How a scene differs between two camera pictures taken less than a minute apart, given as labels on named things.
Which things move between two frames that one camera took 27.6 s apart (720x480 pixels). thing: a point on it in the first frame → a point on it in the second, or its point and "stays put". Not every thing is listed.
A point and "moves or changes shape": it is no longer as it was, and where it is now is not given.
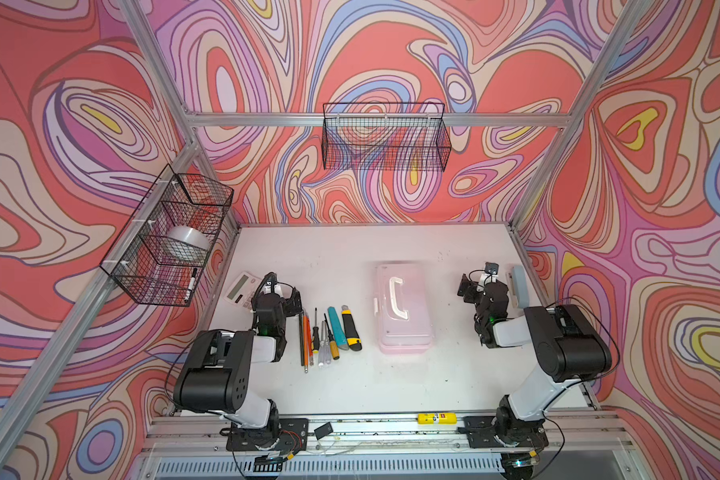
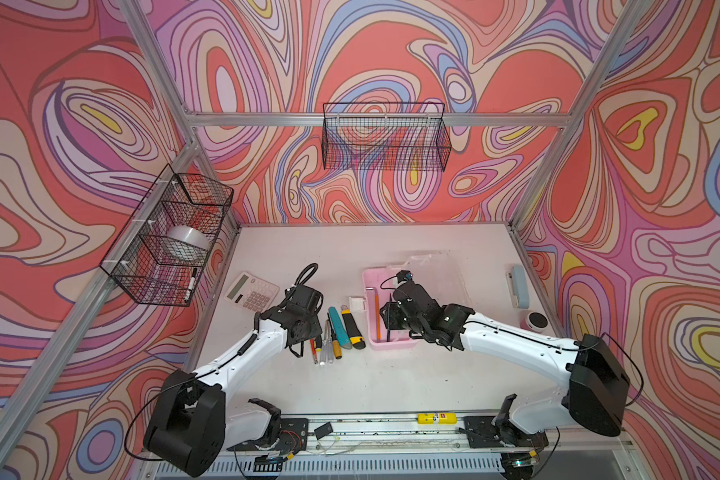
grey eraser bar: x=517 y=287 stays put
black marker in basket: x=189 y=289 stays put
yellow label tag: x=437 y=419 stays put
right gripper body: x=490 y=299 → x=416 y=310
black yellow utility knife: x=352 y=336 stays put
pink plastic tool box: x=402 y=308 moves or changes shape
